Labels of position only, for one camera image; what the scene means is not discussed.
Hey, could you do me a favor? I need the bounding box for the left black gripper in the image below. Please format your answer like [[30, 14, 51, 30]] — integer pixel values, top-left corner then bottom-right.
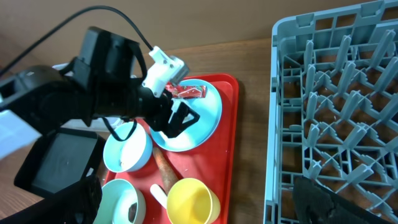
[[126, 86, 200, 138]]

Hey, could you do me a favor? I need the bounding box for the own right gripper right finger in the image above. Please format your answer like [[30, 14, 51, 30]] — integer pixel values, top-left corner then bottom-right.
[[292, 176, 389, 224]]

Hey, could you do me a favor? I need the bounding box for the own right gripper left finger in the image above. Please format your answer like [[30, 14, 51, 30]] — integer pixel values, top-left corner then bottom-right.
[[1, 175, 102, 224]]

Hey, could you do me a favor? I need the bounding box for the red snack wrapper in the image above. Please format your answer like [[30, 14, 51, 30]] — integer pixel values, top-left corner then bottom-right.
[[165, 84, 207, 99]]

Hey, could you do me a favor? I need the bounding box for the mint green bowl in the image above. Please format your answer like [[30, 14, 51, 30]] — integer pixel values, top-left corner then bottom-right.
[[93, 179, 146, 224]]

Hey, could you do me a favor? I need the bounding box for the brown food lump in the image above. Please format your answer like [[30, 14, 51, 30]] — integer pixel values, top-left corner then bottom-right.
[[128, 203, 137, 223]]

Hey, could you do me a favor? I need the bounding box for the light blue bowl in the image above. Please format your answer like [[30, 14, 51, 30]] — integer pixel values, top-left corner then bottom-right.
[[103, 122, 153, 173]]

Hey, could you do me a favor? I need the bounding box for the yellow plastic cup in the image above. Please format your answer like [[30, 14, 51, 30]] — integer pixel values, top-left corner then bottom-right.
[[166, 178, 221, 224]]

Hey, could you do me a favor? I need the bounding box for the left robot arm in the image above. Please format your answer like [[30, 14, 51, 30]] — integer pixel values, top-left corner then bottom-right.
[[1, 27, 200, 223]]

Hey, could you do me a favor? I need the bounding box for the black waste tray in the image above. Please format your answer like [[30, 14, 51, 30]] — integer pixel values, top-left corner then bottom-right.
[[14, 128, 106, 198]]

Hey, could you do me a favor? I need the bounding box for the grey dishwasher rack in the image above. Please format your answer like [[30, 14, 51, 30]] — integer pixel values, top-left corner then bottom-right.
[[263, 1, 397, 223]]

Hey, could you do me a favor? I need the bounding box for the light blue plate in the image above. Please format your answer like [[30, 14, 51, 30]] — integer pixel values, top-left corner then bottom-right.
[[150, 79, 223, 152]]

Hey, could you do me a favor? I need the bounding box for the red plastic tray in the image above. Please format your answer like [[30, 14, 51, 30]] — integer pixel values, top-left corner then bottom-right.
[[104, 73, 239, 224]]

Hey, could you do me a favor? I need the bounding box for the white plastic spoon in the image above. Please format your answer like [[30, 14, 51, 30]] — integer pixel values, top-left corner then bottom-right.
[[150, 184, 167, 209]]

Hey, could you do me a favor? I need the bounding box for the clear plastic storage box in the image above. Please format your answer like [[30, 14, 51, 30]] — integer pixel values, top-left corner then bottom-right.
[[51, 63, 137, 133]]

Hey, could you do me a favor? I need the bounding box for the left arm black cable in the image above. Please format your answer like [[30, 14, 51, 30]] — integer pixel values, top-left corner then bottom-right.
[[0, 5, 154, 78]]

